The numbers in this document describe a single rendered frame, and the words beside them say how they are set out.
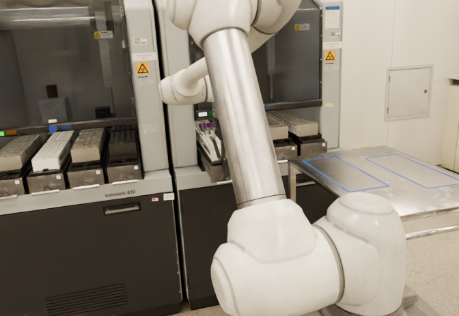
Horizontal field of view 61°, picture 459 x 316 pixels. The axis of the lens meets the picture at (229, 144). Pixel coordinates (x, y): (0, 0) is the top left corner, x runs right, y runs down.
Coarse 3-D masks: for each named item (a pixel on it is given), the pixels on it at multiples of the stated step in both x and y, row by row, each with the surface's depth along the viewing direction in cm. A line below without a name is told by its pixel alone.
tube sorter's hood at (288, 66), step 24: (312, 0) 180; (288, 24) 172; (312, 24) 175; (192, 48) 165; (264, 48) 173; (288, 48) 175; (312, 48) 178; (264, 72) 175; (288, 72) 178; (312, 72) 181; (264, 96) 178; (288, 96) 181; (312, 96) 184
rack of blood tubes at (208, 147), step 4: (200, 136) 181; (204, 136) 181; (208, 136) 181; (200, 140) 183; (204, 140) 173; (208, 140) 173; (216, 140) 173; (200, 144) 184; (208, 144) 167; (212, 144) 166; (220, 144) 166; (204, 148) 174; (208, 148) 163; (212, 148) 160; (220, 148) 159; (208, 152) 174; (212, 152) 158; (220, 152) 159; (212, 156) 158; (216, 156) 159; (212, 160) 159
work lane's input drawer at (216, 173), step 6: (198, 144) 186; (198, 150) 181; (198, 156) 183; (204, 156) 170; (204, 162) 167; (210, 162) 159; (216, 162) 156; (204, 168) 169; (210, 168) 155; (216, 168) 156; (222, 168) 157; (210, 174) 156; (216, 174) 157; (222, 174) 157; (216, 180) 157; (222, 180) 158; (228, 180) 154
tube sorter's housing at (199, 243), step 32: (160, 0) 163; (320, 0) 177; (160, 32) 166; (160, 64) 188; (192, 128) 175; (320, 128) 191; (192, 160) 178; (192, 192) 172; (224, 192) 176; (320, 192) 189; (192, 224) 176; (224, 224) 180; (192, 256) 180; (192, 288) 184
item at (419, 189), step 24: (288, 168) 158; (312, 168) 143; (336, 168) 142; (360, 168) 141; (384, 168) 139; (408, 168) 138; (432, 168) 137; (288, 192) 161; (336, 192) 120; (384, 192) 118; (408, 192) 117; (432, 192) 116; (456, 192) 116; (408, 216) 104; (408, 288) 158; (432, 312) 144
